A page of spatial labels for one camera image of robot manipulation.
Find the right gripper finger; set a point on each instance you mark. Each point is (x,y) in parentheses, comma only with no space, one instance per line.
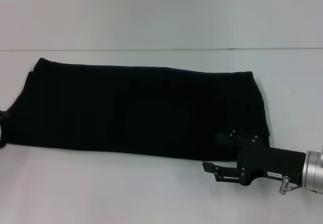
(222,172)
(224,138)

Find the black shirt with FREE print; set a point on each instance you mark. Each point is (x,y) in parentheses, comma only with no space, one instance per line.
(138,108)

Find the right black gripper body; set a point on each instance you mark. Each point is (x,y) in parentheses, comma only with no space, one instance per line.
(272,163)

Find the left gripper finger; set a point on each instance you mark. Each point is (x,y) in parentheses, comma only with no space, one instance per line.
(3,115)
(2,145)

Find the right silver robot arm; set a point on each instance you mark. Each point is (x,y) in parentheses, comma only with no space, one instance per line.
(314,171)

